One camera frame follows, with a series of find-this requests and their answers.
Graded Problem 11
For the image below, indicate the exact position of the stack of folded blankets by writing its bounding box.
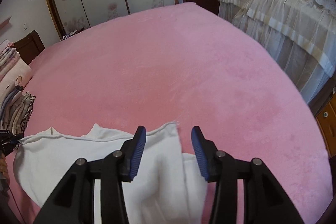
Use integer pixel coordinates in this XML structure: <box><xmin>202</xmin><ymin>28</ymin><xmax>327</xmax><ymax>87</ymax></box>
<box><xmin>1</xmin><ymin>40</ymin><xmax>36</xmax><ymax>136</ymax></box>

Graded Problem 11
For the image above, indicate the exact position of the person's left hand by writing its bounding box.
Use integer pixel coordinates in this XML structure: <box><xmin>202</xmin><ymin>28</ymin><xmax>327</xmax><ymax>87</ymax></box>
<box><xmin>0</xmin><ymin>153</ymin><xmax>10</xmax><ymax>185</ymax></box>

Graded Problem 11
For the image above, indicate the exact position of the furniture under cream lace cover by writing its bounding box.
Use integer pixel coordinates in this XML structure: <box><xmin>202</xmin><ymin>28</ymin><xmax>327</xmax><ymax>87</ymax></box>
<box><xmin>218</xmin><ymin>0</ymin><xmax>335</xmax><ymax>102</ymax></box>

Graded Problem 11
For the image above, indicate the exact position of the pink plush bed cover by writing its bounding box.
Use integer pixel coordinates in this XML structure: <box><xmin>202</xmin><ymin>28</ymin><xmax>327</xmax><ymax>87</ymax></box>
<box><xmin>7</xmin><ymin>3</ymin><xmax>333</xmax><ymax>223</ymax></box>

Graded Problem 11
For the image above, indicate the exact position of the wooden drawer cabinet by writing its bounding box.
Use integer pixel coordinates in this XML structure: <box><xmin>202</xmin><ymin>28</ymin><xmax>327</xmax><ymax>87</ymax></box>
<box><xmin>315</xmin><ymin>94</ymin><xmax>336</xmax><ymax>158</ymax></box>

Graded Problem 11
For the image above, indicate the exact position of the pink wall shelf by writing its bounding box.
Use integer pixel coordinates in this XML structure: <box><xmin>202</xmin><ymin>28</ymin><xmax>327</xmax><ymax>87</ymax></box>
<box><xmin>0</xmin><ymin>16</ymin><xmax>11</xmax><ymax>29</ymax></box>

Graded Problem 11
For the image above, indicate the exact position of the white sweatshirt with orange stripes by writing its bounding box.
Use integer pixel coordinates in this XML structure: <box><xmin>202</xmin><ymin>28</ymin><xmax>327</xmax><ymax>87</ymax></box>
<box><xmin>14</xmin><ymin>122</ymin><xmax>207</xmax><ymax>223</ymax></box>

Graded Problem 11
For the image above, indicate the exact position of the dark wooden headboard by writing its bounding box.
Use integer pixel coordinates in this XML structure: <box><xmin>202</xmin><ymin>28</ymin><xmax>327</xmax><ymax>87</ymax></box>
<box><xmin>14</xmin><ymin>30</ymin><xmax>45</xmax><ymax>65</ymax></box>

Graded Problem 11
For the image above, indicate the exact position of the nightstand with small items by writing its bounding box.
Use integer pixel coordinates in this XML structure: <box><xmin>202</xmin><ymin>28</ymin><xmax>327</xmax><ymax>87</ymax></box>
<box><xmin>61</xmin><ymin>28</ymin><xmax>85</xmax><ymax>41</ymax></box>

